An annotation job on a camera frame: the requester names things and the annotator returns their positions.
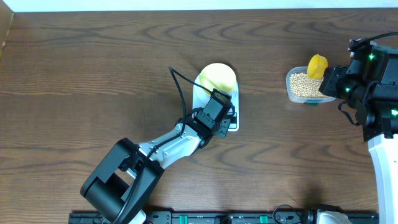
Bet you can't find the yellow measuring scoop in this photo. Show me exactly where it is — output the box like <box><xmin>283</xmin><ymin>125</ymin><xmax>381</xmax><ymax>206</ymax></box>
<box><xmin>307</xmin><ymin>54</ymin><xmax>328</xmax><ymax>79</ymax></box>

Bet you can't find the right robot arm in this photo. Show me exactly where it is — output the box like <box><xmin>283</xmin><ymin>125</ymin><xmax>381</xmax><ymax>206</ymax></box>
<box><xmin>319</xmin><ymin>38</ymin><xmax>397</xmax><ymax>223</ymax></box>

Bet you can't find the clear plastic container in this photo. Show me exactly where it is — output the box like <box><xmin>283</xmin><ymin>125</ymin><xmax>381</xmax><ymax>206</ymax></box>
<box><xmin>286</xmin><ymin>67</ymin><xmax>335</xmax><ymax>104</ymax></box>

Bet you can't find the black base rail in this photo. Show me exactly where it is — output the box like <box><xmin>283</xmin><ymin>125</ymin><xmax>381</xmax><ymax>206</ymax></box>
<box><xmin>68</xmin><ymin>203</ymin><xmax>380</xmax><ymax>224</ymax></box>

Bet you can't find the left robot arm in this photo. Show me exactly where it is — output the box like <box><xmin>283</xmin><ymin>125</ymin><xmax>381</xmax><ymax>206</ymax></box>
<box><xmin>80</xmin><ymin>90</ymin><xmax>235</xmax><ymax>223</ymax></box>

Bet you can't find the black camera cable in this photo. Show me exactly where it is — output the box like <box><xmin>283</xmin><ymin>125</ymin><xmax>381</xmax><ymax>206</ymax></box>
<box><xmin>111</xmin><ymin>65</ymin><xmax>218</xmax><ymax>224</ymax></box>
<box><xmin>348</xmin><ymin>32</ymin><xmax>398</xmax><ymax>50</ymax></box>

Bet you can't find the black right camera cable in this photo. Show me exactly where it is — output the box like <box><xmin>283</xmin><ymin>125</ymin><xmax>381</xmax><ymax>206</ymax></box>
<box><xmin>348</xmin><ymin>32</ymin><xmax>398</xmax><ymax>50</ymax></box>

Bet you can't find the white digital kitchen scale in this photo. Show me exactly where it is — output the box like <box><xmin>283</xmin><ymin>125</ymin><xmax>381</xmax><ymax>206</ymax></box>
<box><xmin>192</xmin><ymin>75</ymin><xmax>239</xmax><ymax>132</ymax></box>

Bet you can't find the soybeans pile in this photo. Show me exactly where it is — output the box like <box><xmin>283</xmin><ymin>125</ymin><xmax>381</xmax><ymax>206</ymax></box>
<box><xmin>290</xmin><ymin>73</ymin><xmax>326</xmax><ymax>98</ymax></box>

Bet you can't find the yellow plastic bowl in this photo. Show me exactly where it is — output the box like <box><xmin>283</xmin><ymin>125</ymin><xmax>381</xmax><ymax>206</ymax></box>
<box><xmin>199</xmin><ymin>63</ymin><xmax>237</xmax><ymax>93</ymax></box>

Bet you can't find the black left camera cable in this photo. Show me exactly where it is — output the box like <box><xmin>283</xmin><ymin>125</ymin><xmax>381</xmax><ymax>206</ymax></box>
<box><xmin>111</xmin><ymin>65</ymin><xmax>218</xmax><ymax>224</ymax></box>

